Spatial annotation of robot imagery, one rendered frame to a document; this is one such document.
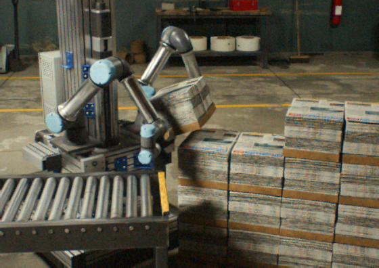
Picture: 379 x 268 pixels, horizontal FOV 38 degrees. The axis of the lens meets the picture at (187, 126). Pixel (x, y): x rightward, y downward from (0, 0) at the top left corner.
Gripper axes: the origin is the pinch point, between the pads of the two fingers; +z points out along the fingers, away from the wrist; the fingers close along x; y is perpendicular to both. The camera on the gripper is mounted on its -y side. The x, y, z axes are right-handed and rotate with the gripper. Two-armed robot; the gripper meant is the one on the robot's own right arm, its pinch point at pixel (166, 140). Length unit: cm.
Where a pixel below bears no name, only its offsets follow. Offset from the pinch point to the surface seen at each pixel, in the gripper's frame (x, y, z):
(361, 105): -104, -16, 23
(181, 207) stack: 3.9, -38.7, -5.9
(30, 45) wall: 399, 94, 538
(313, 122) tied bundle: -81, -10, -5
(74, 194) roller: 22, 4, -72
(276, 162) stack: -56, -26, -6
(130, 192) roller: 0, -5, -62
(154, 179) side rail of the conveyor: -2.7, -8.4, -38.7
